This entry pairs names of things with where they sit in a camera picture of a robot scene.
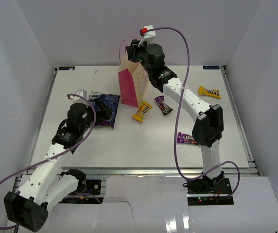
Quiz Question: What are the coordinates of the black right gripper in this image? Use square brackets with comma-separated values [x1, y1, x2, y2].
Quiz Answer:
[127, 38, 154, 75]

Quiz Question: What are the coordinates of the blue purple snack bag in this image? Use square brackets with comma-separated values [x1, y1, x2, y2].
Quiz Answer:
[88, 91, 120, 129]

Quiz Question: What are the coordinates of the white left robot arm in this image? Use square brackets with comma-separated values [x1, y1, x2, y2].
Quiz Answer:
[4, 98, 113, 233]

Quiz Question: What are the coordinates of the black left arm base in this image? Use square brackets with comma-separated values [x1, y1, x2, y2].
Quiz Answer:
[59, 169, 103, 204]

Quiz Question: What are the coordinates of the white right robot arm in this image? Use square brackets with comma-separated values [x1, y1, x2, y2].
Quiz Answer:
[126, 39, 224, 194]

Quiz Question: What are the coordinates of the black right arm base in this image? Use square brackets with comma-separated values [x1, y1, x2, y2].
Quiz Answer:
[183, 178, 234, 206]

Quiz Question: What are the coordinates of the beige pink paper bag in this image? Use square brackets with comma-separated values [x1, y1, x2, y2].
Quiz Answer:
[118, 51, 149, 108]

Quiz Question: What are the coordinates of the yellow M&M's packet centre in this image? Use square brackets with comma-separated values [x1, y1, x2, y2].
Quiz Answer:
[133, 101, 152, 122]

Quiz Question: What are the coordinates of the yellow m&m's packet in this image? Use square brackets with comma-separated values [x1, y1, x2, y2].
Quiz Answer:
[198, 86, 221, 99]
[133, 101, 152, 122]

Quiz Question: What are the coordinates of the brown purple m&m's packet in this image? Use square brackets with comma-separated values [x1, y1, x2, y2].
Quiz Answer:
[177, 132, 199, 146]
[155, 96, 173, 116]

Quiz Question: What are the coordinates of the yellow M&M's packet far right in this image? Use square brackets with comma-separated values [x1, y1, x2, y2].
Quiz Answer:
[198, 86, 221, 99]

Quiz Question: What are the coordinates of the brown purple M&M's packet front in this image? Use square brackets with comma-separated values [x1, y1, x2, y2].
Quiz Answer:
[177, 132, 199, 146]

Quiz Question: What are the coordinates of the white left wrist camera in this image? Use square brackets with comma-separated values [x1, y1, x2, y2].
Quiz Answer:
[68, 89, 87, 104]

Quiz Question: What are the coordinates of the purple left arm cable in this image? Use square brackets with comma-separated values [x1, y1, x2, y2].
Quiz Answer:
[0, 93, 103, 230]

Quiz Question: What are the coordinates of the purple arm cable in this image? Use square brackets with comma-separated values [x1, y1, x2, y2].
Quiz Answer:
[151, 26, 241, 200]
[0, 93, 103, 230]

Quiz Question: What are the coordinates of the aluminium table edge rail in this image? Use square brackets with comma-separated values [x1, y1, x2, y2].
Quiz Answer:
[26, 167, 259, 176]

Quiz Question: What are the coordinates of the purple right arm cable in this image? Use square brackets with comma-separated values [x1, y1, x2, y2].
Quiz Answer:
[151, 26, 241, 200]

